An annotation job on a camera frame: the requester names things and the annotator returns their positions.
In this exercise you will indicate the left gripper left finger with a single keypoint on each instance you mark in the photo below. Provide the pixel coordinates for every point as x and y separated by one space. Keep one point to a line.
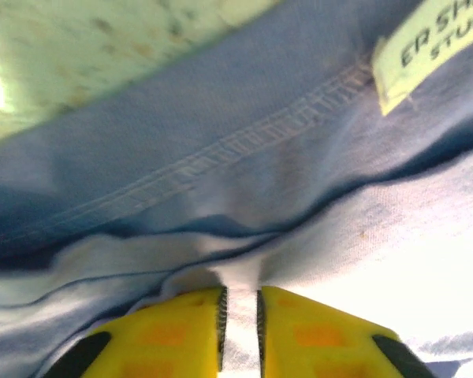
161 338

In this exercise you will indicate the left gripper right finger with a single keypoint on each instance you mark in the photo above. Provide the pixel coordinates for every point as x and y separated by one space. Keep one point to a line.
319 338

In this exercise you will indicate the purple t-shirt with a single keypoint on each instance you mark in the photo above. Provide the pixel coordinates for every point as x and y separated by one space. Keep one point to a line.
260 157

